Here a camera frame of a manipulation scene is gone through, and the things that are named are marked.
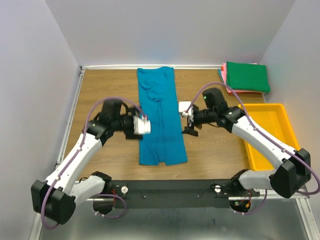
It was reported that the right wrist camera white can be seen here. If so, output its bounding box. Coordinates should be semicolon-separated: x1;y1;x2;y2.
178;101;193;118

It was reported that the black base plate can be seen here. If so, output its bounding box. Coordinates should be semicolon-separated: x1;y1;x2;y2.
82;178;261;216

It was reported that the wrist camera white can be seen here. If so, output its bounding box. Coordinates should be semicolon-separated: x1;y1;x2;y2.
178;101;193;118
133;116;151;135

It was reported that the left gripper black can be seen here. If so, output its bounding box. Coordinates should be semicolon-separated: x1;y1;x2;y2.
112;105;144;139

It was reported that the aluminium frame rail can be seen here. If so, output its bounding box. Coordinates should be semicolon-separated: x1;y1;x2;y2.
28;65;320;240

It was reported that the yellow plastic tray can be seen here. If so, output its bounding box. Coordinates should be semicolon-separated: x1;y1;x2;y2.
244;103;301;171

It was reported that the pink folded t shirt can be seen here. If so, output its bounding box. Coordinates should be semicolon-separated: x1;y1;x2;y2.
221;62;261;95

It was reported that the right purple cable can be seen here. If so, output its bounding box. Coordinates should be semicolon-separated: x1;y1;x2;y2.
183;81;320;217

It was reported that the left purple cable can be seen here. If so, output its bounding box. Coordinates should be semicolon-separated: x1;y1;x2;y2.
41;97;148;230

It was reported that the green folded t shirt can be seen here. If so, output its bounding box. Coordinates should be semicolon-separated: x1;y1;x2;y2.
226;61;271;93

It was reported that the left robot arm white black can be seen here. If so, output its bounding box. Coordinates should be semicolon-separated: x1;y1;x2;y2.
31;96;151;230

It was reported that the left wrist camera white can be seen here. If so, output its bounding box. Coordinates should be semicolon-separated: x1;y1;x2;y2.
133;116;151;135

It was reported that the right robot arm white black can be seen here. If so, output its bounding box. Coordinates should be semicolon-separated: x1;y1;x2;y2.
178;87;312;199

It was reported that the purple cable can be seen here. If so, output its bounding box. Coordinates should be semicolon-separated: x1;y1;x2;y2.
183;81;320;217
41;97;148;230

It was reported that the light blue folded t shirt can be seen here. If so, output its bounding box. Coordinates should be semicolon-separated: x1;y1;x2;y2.
217;68;225;84

